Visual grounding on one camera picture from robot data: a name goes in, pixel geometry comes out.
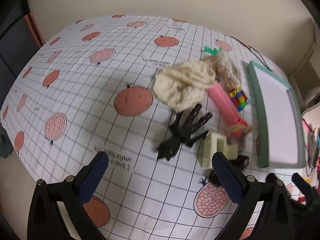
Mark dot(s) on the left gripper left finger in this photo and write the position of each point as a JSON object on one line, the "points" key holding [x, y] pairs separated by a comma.
{"points": [[45, 220]]}

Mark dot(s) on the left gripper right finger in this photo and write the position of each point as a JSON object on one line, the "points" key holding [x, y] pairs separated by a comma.
{"points": [[275, 217]]}

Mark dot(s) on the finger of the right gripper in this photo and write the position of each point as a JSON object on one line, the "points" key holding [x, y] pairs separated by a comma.
{"points": [[305, 188], [273, 180]]}

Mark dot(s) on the pink hair roller clip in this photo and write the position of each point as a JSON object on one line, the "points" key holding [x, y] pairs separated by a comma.
{"points": [[237, 126]]}

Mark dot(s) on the cream hair claw clip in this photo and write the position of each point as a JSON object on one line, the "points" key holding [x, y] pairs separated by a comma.
{"points": [[215, 142]]}

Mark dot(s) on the colourful building block toy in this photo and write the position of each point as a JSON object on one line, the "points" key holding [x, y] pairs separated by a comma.
{"points": [[239, 98]]}

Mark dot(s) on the black toy hand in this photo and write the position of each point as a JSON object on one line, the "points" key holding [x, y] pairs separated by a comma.
{"points": [[182, 134]]}

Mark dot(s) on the cotton swab pack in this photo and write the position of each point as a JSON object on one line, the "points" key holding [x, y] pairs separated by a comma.
{"points": [[227, 71]]}

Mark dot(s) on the cream lace scrunchie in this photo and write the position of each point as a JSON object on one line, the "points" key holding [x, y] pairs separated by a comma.
{"points": [[182, 86]]}

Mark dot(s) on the green plastic figure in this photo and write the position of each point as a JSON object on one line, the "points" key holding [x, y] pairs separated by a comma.
{"points": [[211, 51]]}

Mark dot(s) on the black toy car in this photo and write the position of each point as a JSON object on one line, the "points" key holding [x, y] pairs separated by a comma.
{"points": [[241, 162]]}

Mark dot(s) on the teal rimmed white tray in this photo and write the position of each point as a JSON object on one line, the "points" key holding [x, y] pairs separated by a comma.
{"points": [[281, 137]]}

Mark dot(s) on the fruit pattern grid tablecloth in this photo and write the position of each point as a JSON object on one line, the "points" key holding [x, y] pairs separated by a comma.
{"points": [[89, 89]]}

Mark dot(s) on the white bed frame shelf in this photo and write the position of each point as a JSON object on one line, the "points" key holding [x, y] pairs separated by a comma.
{"points": [[305, 80]]}

